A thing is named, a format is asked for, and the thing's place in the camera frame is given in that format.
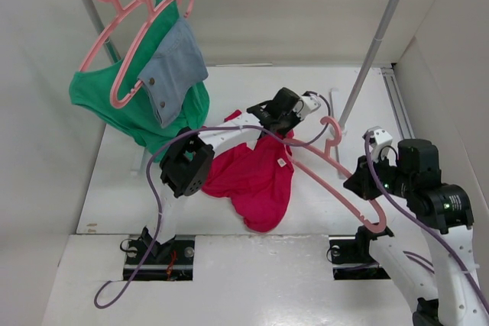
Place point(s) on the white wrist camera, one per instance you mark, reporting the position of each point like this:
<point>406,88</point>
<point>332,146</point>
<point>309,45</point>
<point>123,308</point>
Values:
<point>309,104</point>
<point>379,140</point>

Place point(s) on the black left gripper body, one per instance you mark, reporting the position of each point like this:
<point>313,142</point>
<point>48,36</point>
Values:
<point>287,122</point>

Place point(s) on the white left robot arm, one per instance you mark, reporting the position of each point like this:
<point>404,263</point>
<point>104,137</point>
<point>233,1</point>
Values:
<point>188,157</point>

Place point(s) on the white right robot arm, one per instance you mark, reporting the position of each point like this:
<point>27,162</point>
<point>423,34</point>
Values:
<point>453,295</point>

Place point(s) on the blue denim garment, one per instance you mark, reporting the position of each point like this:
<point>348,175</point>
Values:
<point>175,67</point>

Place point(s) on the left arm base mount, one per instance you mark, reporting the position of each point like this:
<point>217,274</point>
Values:
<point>175,266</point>

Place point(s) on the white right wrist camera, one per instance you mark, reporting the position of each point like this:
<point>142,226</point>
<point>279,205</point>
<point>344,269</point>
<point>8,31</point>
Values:
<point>379,140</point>

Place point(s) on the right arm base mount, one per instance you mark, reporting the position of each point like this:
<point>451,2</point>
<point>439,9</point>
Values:
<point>350,262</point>

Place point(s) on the green t shirt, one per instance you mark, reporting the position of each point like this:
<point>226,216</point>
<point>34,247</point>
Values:
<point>91,90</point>

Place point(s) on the red t shirt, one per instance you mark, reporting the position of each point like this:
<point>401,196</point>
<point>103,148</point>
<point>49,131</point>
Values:
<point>257,181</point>

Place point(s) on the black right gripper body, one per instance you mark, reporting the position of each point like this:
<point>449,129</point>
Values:
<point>393,179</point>

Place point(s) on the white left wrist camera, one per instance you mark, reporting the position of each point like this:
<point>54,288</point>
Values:
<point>309,104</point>

